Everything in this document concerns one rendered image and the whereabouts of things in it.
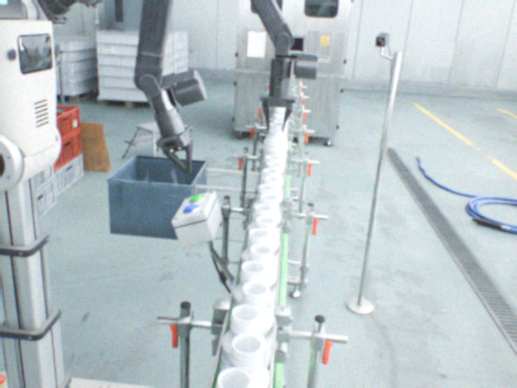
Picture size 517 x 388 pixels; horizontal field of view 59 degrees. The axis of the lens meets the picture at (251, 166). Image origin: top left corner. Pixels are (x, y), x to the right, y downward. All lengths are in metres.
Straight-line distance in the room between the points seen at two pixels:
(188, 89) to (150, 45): 0.13
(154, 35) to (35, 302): 0.80
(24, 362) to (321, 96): 4.87
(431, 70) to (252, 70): 6.65
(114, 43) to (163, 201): 6.20
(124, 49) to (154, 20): 6.81
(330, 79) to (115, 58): 3.61
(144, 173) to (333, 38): 4.09
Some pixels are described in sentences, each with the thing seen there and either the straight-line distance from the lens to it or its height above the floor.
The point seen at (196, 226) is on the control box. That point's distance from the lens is 1.03.
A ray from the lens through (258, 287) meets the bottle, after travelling 0.70.
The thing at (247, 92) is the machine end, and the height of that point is 0.62.
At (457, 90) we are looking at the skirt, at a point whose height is 0.14.
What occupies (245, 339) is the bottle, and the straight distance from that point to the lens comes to 0.60.
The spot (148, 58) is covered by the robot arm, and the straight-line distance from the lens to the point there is 0.97.
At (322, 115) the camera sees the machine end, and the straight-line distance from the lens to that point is 5.87.
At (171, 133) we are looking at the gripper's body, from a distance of 1.05.
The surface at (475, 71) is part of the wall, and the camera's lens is 12.06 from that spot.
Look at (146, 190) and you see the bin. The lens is 1.70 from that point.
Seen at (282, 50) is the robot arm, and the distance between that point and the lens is 1.25.
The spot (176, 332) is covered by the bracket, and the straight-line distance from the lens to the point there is 0.77.
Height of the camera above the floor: 1.54
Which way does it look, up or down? 18 degrees down
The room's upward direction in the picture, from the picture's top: 3 degrees clockwise
